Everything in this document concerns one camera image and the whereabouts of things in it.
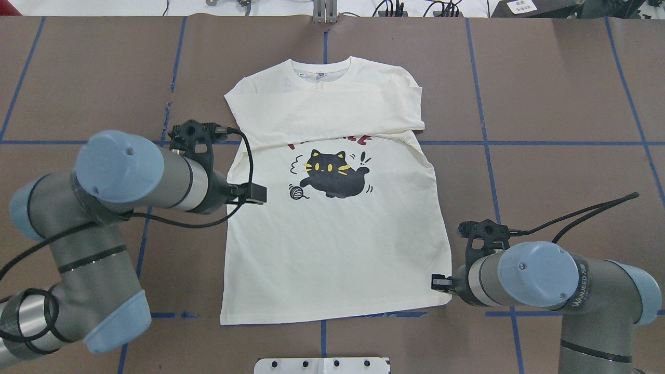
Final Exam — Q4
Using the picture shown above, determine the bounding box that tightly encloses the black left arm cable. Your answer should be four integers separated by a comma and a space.
0, 125, 255, 343

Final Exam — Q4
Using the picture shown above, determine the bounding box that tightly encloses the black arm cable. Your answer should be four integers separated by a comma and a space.
507, 192, 640, 245
0, 125, 255, 343

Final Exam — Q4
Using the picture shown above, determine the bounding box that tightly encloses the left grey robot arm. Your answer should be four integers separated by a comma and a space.
2, 120, 267, 368

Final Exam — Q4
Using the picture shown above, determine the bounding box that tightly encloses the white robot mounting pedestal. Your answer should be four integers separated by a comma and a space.
254, 357, 392, 373

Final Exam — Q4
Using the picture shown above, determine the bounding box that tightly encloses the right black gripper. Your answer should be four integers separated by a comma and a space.
431, 219, 511, 307

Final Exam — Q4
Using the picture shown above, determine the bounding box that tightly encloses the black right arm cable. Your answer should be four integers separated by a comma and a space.
507, 192, 640, 245

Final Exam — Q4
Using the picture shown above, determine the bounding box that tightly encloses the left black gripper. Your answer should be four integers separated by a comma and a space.
168, 120, 268, 215

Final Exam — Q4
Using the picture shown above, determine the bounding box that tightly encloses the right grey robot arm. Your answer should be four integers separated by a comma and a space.
431, 220, 663, 373

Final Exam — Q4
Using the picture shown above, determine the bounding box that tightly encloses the cream long-sleeve cat shirt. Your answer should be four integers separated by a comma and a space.
219, 57, 452, 325

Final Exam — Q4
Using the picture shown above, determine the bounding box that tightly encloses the aluminium frame post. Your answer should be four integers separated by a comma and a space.
313, 0, 339, 24

